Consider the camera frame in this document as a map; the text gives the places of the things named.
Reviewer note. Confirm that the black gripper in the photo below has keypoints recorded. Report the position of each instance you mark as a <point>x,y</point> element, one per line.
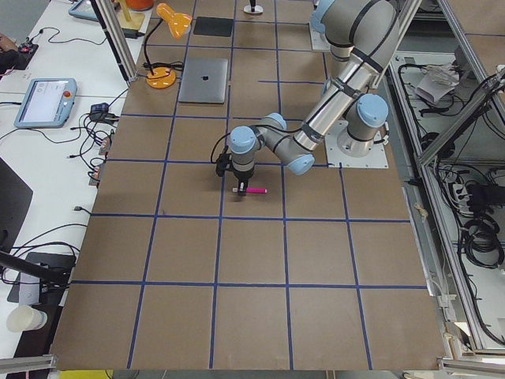
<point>243,176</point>

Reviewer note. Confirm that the pink highlighter pen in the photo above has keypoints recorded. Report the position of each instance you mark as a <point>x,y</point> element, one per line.
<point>250,190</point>

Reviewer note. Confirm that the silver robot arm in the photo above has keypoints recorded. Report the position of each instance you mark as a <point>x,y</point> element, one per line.
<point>320,8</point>
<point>362,36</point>

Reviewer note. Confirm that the black mousepad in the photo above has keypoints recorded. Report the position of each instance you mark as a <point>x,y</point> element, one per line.
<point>213,26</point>

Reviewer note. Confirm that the grey closed laptop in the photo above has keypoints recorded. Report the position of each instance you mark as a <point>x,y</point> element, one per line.
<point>204,81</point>

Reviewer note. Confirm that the orange desk lamp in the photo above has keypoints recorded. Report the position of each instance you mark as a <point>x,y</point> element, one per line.
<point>161,68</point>

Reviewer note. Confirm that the wooden stand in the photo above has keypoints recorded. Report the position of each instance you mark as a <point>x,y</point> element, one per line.
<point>129,19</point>

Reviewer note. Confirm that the black power adapter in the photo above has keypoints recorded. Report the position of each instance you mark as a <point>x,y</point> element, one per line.
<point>132,33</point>

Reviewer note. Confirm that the black monitor stand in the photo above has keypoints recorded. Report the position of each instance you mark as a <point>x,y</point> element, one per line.
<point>42,277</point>

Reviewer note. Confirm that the blue teach pendant tablet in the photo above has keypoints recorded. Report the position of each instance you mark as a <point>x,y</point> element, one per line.
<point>47,103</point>

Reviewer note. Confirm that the white power strip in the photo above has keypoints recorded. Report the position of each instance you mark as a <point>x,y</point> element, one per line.
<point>459,193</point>

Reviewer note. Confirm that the white paper cup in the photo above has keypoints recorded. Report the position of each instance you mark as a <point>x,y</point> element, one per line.
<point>26,318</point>

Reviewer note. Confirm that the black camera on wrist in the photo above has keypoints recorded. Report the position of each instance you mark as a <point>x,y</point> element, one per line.
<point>223,164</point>

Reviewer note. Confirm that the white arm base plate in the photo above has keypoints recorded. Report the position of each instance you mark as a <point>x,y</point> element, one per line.
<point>375,159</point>
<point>318,38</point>

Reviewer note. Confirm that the aluminium frame post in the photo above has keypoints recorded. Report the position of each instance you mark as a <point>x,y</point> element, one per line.
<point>114,34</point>

